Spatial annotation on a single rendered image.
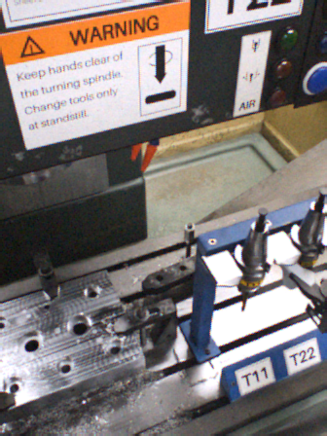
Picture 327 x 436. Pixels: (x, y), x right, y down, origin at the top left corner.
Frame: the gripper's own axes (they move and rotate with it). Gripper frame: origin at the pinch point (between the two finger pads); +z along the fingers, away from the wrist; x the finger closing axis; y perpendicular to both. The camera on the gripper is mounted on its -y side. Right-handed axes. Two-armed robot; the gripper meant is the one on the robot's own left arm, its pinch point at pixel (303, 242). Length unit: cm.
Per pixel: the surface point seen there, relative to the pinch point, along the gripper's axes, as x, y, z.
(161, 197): 6, 64, 77
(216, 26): -25, -47, -5
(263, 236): -11.2, -9.3, -2.2
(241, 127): 49, 56, 94
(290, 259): -5.6, -2.5, -3.7
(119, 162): -14, 25, 60
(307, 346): 1.4, 24.0, -8.9
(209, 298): -16.5, 10.9, 2.0
